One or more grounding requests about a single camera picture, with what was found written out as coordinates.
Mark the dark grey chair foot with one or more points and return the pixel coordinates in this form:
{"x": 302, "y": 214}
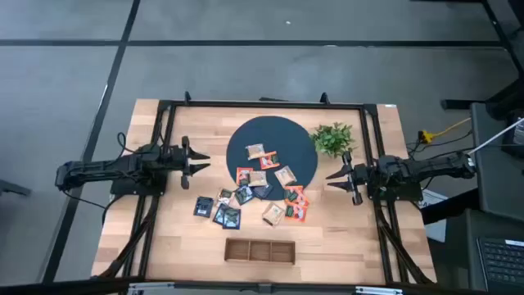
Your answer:
{"x": 14, "y": 188}

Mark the wooden three-compartment tray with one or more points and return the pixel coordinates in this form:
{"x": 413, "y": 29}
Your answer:
{"x": 260, "y": 251}

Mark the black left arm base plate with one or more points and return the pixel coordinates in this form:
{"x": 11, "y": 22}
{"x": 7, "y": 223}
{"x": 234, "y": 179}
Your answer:
{"x": 135, "y": 189}

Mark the beige tea packet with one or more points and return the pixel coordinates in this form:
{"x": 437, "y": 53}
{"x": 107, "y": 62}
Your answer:
{"x": 255, "y": 151}
{"x": 224, "y": 196}
{"x": 273, "y": 214}
{"x": 285, "y": 176}
{"x": 258, "y": 179}

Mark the potted green artificial plant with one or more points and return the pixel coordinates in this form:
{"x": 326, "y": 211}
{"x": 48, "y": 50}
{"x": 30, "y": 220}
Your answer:
{"x": 332, "y": 139}

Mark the silver aluminium bracket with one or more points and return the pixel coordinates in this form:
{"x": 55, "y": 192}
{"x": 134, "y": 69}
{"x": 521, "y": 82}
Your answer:
{"x": 151, "y": 288}
{"x": 378, "y": 290}

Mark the dark purple tea packet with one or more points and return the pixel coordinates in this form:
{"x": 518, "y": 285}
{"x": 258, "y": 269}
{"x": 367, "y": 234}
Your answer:
{"x": 264, "y": 191}

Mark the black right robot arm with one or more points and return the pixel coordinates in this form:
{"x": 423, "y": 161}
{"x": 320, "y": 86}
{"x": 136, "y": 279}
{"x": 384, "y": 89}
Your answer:
{"x": 430, "y": 166}

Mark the orange peach tea packet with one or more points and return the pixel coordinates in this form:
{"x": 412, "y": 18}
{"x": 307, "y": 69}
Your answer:
{"x": 291, "y": 190}
{"x": 268, "y": 162}
{"x": 295, "y": 213}
{"x": 304, "y": 201}
{"x": 242, "y": 176}

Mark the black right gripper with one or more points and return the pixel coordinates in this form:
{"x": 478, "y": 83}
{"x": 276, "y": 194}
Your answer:
{"x": 360, "y": 178}

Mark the dark grey desk panel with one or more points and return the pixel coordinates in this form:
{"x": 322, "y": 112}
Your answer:
{"x": 495, "y": 184}

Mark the round dark blue woven mat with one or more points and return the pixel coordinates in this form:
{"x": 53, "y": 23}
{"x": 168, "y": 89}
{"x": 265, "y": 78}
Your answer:
{"x": 286, "y": 135}

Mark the black aluminium table frame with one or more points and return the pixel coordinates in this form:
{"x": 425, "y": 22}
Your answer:
{"x": 266, "y": 104}

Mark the black floor stand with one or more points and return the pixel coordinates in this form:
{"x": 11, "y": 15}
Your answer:
{"x": 462, "y": 104}

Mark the white paper sheet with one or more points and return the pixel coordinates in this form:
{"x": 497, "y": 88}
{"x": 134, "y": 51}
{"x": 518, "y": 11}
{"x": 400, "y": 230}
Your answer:
{"x": 436, "y": 233}

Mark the dark laptop keyboard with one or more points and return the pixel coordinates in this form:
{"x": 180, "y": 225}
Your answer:
{"x": 501, "y": 262}

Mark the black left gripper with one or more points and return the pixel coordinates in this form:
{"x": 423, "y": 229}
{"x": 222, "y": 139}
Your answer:
{"x": 176, "y": 160}

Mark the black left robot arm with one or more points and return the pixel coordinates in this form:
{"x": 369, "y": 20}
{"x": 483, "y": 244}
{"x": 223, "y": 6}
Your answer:
{"x": 102, "y": 170}

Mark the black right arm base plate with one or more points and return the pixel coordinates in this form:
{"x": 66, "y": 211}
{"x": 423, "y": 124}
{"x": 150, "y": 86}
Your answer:
{"x": 401, "y": 196}

